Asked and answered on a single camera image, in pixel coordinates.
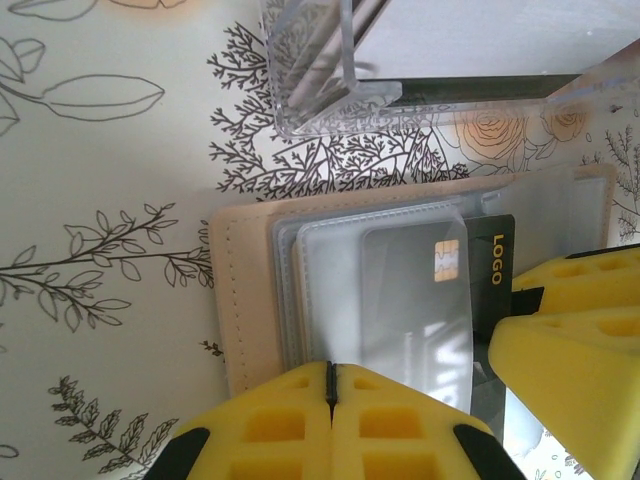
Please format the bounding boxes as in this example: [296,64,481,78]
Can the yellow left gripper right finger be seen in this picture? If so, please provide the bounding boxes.
[329,363,521,480]

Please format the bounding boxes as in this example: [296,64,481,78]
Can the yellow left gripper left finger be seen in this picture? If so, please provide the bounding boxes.
[154,359,335,480]

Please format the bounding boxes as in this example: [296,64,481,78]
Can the black card LOGO print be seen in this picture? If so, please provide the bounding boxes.
[359,213,517,421]

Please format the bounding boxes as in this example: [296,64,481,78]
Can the beige card holder wallet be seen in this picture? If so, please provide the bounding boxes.
[208,162,618,401]

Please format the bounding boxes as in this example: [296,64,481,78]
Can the silver grey card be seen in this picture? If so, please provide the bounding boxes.
[344,0,640,81]

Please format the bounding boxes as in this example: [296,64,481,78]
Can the clear acrylic card organizer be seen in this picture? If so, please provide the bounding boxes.
[259,0,640,140]

